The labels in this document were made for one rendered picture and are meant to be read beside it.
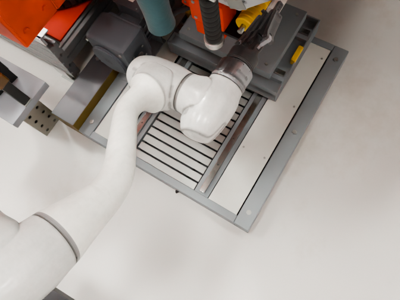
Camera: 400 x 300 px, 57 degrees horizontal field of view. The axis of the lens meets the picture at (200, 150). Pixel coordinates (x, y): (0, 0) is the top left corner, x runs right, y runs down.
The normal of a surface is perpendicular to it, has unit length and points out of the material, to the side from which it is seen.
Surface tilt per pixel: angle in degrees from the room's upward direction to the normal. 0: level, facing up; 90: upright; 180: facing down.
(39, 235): 41
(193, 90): 10
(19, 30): 90
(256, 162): 0
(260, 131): 0
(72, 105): 0
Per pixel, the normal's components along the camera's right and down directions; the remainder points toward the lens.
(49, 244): 0.63, -0.44
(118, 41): -0.12, -0.30
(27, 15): 0.84, 0.47
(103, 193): 0.44, -0.62
